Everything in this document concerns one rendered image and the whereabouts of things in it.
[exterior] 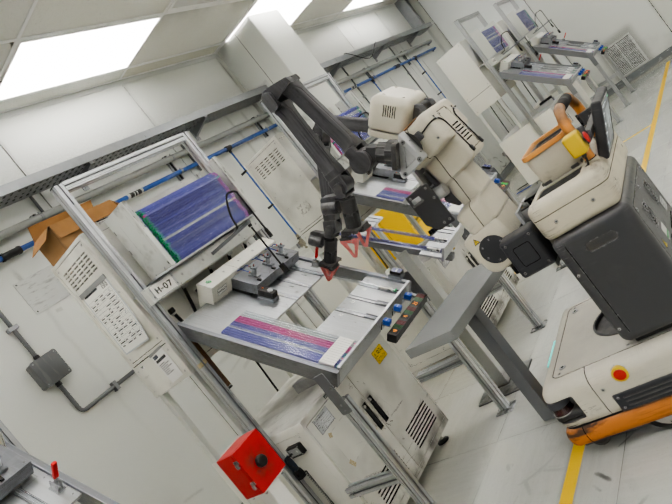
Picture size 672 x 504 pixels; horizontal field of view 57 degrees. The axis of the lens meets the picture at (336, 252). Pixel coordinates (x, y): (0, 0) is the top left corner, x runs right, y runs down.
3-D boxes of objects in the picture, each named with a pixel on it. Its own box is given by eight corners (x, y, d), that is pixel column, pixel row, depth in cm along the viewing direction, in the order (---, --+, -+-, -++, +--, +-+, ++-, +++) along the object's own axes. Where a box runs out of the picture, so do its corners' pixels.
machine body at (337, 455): (457, 429, 292) (376, 327, 289) (401, 547, 237) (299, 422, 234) (365, 463, 332) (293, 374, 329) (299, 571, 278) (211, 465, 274)
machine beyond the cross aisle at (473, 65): (627, 116, 666) (520, -27, 656) (619, 137, 602) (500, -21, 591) (522, 183, 751) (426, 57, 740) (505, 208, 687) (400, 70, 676)
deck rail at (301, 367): (340, 384, 218) (339, 370, 215) (337, 387, 216) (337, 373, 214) (181, 334, 248) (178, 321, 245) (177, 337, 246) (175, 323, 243)
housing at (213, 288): (278, 266, 298) (276, 239, 292) (215, 317, 260) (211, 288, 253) (264, 262, 302) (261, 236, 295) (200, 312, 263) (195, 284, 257)
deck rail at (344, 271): (411, 292, 271) (411, 280, 268) (409, 295, 270) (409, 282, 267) (273, 260, 301) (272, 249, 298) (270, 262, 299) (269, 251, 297)
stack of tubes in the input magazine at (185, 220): (251, 214, 290) (214, 168, 289) (179, 261, 250) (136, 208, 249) (236, 227, 298) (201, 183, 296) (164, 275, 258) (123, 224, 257)
